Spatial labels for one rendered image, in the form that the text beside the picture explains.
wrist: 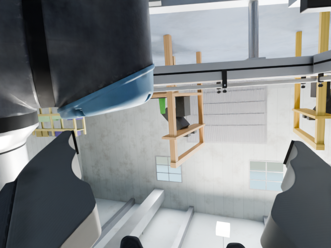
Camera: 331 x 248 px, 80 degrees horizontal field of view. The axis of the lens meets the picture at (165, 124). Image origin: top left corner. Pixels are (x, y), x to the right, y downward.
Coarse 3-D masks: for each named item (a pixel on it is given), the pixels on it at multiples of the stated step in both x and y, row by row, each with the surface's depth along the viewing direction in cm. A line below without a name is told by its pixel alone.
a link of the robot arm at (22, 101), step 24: (0, 0) 16; (0, 24) 15; (0, 48) 16; (24, 48) 16; (0, 72) 16; (24, 72) 17; (0, 96) 17; (24, 96) 18; (0, 120) 17; (24, 120) 19; (0, 144) 18; (24, 144) 22; (0, 168) 19
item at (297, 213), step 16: (304, 144) 11; (288, 160) 11; (304, 160) 10; (320, 160) 10; (288, 176) 9; (304, 176) 9; (320, 176) 9; (288, 192) 8; (304, 192) 8; (320, 192) 8; (272, 208) 7; (288, 208) 7; (304, 208) 7; (320, 208) 7; (272, 224) 7; (288, 224) 6; (304, 224) 7; (320, 224) 7; (272, 240) 7; (288, 240) 6; (304, 240) 6; (320, 240) 6
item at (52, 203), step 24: (48, 144) 10; (72, 144) 11; (24, 168) 9; (48, 168) 9; (72, 168) 9; (24, 192) 7; (48, 192) 8; (72, 192) 8; (24, 216) 7; (48, 216) 7; (72, 216) 7; (96, 216) 7; (24, 240) 6; (48, 240) 6; (72, 240) 6; (96, 240) 7
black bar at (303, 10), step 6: (300, 0) 28; (306, 0) 27; (312, 0) 26; (318, 0) 26; (324, 0) 26; (330, 0) 26; (300, 6) 28; (306, 6) 27; (312, 6) 26; (318, 6) 26; (324, 6) 26; (330, 6) 26; (300, 12) 28; (306, 12) 28; (312, 12) 28
